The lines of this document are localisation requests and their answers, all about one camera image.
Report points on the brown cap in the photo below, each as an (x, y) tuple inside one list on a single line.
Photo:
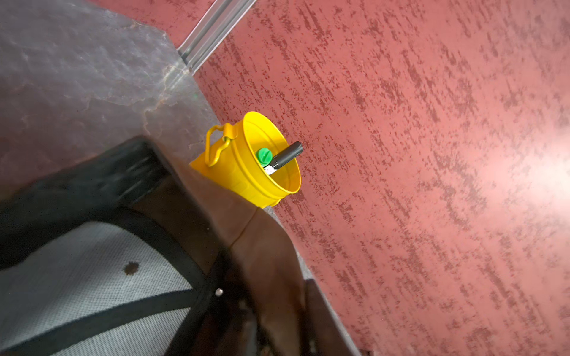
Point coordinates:
[(133, 253)]

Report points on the black marker in bucket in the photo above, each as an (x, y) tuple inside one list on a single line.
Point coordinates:
[(284, 157)]

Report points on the green capped marker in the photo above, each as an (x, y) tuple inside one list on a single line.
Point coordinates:
[(264, 156)]

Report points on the yellow plastic bucket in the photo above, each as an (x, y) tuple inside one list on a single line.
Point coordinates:
[(229, 160)]

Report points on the right corner aluminium profile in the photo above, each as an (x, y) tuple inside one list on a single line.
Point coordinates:
[(213, 28)]

